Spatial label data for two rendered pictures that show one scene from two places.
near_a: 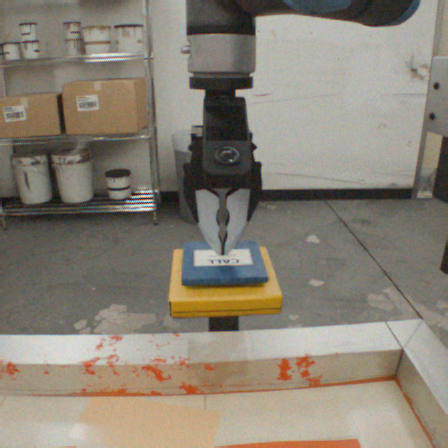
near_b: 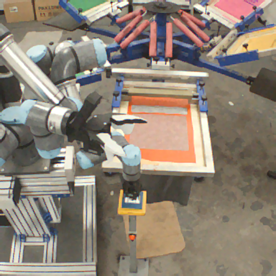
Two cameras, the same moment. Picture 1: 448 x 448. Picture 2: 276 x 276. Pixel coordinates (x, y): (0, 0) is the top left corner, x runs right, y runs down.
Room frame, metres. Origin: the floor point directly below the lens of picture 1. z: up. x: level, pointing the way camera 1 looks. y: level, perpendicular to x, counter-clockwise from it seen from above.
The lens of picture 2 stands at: (1.26, 0.13, 2.20)
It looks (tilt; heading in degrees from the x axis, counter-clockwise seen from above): 45 degrees down; 188
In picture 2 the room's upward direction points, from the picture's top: straight up
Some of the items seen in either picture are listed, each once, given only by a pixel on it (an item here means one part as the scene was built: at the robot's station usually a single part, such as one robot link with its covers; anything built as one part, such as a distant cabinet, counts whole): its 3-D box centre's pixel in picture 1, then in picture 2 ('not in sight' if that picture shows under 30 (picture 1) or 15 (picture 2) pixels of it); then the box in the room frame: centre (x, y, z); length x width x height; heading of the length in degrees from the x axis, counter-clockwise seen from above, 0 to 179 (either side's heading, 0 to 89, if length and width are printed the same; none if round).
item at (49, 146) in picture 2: not in sight; (49, 136); (0.64, -0.22, 1.56); 0.11 x 0.08 x 0.11; 167
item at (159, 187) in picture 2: not in sight; (156, 184); (0.17, 0.11, 0.74); 0.45 x 0.03 x 0.43; 94
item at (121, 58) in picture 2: not in sight; (93, 65); (-0.83, -0.50, 0.90); 1.24 x 0.06 x 0.06; 124
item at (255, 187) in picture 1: (241, 184); not in sight; (0.45, -0.02, 1.06); 0.05 x 0.02 x 0.09; 94
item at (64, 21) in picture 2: not in sight; (101, 31); (-1.47, -0.59, 0.91); 1.34 x 0.40 x 0.08; 64
